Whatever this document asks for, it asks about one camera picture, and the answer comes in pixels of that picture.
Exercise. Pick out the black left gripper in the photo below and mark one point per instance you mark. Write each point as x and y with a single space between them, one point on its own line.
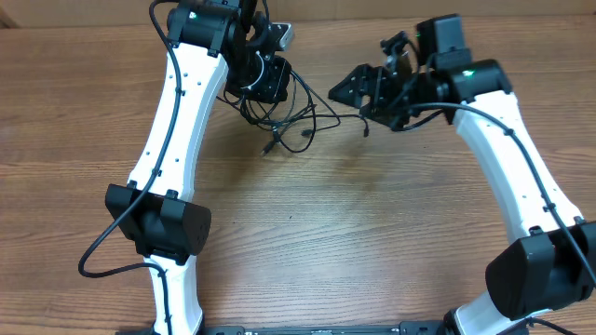
275 90

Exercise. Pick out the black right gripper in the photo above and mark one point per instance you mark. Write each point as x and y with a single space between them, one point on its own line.
379 82

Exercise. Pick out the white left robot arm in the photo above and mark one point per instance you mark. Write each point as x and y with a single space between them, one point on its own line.
212 47

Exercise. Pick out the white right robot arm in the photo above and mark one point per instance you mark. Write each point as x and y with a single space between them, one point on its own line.
549 263

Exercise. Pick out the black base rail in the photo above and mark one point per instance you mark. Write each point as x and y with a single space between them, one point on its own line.
403 328

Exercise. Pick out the brown cardboard wall panel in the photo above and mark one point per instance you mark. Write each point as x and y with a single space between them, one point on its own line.
84 13

